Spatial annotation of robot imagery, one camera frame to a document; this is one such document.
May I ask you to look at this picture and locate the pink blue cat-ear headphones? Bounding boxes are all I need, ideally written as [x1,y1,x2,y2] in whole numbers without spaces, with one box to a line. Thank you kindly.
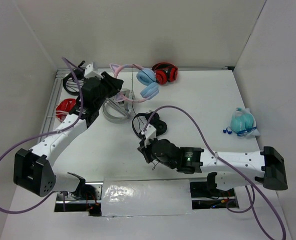
[109,63,160,104]

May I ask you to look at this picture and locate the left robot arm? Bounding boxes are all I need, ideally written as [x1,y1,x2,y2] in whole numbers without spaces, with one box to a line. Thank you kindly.
[14,72,124,200]

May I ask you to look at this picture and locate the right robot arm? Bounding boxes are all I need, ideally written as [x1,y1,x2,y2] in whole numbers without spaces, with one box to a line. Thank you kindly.
[138,138,288,196]

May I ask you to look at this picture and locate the grey white headphones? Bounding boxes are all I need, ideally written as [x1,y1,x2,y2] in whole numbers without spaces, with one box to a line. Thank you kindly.
[101,88,134,124]

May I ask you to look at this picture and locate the small black headphones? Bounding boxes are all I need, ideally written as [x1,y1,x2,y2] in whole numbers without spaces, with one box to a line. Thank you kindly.
[131,111,167,139]

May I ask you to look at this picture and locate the red white headphones left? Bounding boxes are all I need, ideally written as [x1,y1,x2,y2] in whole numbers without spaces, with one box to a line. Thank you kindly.
[55,98,76,122]

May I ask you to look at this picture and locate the red black headphones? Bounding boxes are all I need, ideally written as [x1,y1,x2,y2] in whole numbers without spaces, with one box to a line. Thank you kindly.
[152,62,178,85]

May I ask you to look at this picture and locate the teal headphones in bag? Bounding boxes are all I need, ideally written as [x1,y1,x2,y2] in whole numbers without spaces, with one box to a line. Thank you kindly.
[222,107,260,138]

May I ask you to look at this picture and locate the glossy white tape sheet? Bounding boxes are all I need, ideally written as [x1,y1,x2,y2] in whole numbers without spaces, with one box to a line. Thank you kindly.
[101,179,193,217]

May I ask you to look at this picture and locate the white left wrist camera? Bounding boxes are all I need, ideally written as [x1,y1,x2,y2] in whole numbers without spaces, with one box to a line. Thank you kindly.
[84,62,101,79]

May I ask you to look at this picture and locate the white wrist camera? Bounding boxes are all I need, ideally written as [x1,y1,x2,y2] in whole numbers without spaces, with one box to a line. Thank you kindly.
[141,124,157,140]
[84,62,101,79]

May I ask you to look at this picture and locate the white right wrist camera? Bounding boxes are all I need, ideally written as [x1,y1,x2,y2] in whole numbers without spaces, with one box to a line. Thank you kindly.
[141,124,157,140]

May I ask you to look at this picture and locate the black wired headphones far left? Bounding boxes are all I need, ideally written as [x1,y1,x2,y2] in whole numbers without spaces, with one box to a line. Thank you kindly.
[63,60,85,96]

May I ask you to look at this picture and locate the aluminium frame rail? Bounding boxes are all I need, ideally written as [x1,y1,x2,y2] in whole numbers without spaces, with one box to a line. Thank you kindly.
[27,66,233,181]

